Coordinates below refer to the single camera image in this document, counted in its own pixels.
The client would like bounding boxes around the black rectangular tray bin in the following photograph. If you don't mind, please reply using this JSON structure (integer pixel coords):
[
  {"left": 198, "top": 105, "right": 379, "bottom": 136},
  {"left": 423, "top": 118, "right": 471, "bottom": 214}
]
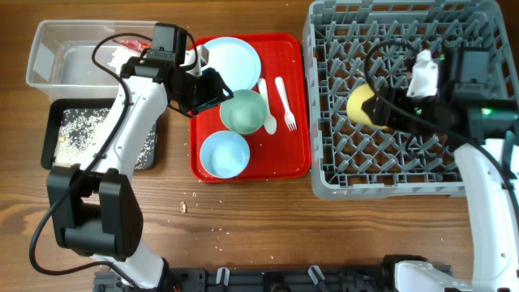
[{"left": 40, "top": 97, "right": 159, "bottom": 172}]

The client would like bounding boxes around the green bowl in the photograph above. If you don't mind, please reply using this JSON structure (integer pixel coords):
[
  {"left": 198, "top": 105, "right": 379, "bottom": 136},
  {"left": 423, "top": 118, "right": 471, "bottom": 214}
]
[{"left": 220, "top": 89, "right": 267, "bottom": 135}]

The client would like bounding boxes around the white napkin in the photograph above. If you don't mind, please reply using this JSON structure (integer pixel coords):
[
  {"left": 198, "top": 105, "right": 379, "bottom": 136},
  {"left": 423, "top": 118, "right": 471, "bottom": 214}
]
[{"left": 108, "top": 46, "right": 139, "bottom": 75}]

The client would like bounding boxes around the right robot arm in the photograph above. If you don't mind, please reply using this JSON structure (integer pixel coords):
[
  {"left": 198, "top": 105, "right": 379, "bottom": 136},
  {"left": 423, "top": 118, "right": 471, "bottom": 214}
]
[{"left": 347, "top": 47, "right": 518, "bottom": 291}]

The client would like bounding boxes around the red snack wrapper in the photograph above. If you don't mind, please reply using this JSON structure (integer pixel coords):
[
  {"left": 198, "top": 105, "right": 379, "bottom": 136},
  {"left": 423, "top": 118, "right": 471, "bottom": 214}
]
[{"left": 113, "top": 39, "right": 151, "bottom": 53}]

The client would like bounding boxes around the food scraps and rice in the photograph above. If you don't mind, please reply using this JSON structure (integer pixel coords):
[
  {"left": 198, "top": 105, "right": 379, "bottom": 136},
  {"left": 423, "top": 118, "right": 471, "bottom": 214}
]
[{"left": 50, "top": 108, "right": 157, "bottom": 170}]

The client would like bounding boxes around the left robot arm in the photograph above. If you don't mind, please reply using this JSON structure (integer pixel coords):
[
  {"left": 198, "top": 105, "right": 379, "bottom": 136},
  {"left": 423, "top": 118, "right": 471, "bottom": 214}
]
[{"left": 42, "top": 23, "right": 233, "bottom": 291}]

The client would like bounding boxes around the yellow plastic cup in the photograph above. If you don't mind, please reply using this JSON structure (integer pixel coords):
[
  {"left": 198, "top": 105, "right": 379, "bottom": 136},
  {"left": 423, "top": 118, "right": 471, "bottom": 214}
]
[{"left": 346, "top": 84, "right": 387, "bottom": 129}]

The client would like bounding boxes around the grey dishwasher rack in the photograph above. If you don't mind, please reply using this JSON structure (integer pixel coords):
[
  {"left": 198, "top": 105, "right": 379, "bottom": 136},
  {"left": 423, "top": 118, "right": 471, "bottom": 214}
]
[{"left": 303, "top": 1, "right": 518, "bottom": 199}]

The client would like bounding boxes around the food crumb on table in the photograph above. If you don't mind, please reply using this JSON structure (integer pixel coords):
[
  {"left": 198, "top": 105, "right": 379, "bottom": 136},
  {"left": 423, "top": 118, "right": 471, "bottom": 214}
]
[{"left": 180, "top": 201, "right": 187, "bottom": 213}]

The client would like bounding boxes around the white plastic spoon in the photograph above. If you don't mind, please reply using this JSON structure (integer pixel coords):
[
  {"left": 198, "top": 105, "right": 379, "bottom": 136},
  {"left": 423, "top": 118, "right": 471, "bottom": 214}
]
[{"left": 257, "top": 78, "right": 277, "bottom": 135}]

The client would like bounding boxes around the light blue bowl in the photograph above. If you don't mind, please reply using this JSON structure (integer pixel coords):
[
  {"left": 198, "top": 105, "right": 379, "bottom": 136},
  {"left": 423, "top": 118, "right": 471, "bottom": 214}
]
[{"left": 199, "top": 131, "right": 251, "bottom": 179}]

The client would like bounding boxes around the clear plastic waste bin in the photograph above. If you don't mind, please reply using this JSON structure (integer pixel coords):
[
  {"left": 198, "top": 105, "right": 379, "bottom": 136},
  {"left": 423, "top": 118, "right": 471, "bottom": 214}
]
[{"left": 26, "top": 19, "right": 155, "bottom": 101}]

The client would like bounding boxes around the red serving tray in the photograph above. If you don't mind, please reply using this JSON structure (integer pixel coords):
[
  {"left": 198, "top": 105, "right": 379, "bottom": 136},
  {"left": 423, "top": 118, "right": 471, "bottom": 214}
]
[{"left": 189, "top": 32, "right": 311, "bottom": 183}]

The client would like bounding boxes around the white plastic fork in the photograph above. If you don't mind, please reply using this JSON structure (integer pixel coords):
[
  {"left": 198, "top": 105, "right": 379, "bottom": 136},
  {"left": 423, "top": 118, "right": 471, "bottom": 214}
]
[{"left": 275, "top": 76, "right": 297, "bottom": 131}]

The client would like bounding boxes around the light blue plate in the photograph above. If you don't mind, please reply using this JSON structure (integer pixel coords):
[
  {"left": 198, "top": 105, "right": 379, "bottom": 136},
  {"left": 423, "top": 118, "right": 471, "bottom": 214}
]
[{"left": 204, "top": 36, "right": 261, "bottom": 92}]

